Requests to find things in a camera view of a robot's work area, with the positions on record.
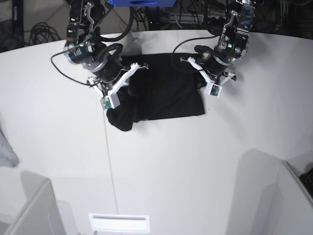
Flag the black gripper one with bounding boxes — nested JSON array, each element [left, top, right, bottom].
[[84, 55, 138, 97]]

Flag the black gripper two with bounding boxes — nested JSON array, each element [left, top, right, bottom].
[[196, 55, 230, 89]]

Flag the black T-shirt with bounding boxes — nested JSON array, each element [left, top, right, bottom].
[[107, 53, 205, 132]]

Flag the white power strip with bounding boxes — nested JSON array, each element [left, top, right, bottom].
[[166, 13, 204, 24]]

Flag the blue box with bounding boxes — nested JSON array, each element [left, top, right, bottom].
[[108, 0, 176, 7]]

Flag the grey crumpled cloth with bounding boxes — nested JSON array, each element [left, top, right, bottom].
[[0, 124, 20, 167]]

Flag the black keyboard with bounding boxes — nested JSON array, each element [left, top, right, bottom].
[[300, 168, 313, 196]]

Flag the white wrist camera two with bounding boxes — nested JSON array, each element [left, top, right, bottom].
[[179, 56, 237, 99]]

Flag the white wrist camera one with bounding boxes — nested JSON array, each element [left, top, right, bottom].
[[87, 62, 150, 111]]

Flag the coiled black cable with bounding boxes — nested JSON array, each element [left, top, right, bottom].
[[29, 22, 62, 46]]

